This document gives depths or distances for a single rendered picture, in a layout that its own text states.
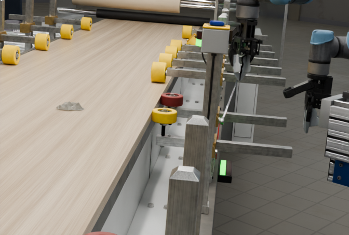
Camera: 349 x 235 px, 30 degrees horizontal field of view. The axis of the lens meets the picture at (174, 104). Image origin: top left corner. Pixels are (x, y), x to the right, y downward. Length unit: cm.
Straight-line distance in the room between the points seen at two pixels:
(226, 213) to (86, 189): 240
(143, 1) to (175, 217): 411
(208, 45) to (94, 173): 47
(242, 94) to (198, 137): 387
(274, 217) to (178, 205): 301
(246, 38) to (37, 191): 102
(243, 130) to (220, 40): 326
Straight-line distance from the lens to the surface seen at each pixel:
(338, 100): 207
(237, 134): 494
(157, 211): 203
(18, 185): 141
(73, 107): 205
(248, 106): 489
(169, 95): 233
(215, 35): 170
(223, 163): 228
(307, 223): 375
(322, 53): 227
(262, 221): 369
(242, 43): 216
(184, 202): 77
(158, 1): 482
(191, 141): 100
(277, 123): 233
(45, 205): 130
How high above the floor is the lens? 139
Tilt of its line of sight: 13 degrees down
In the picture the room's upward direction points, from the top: 4 degrees clockwise
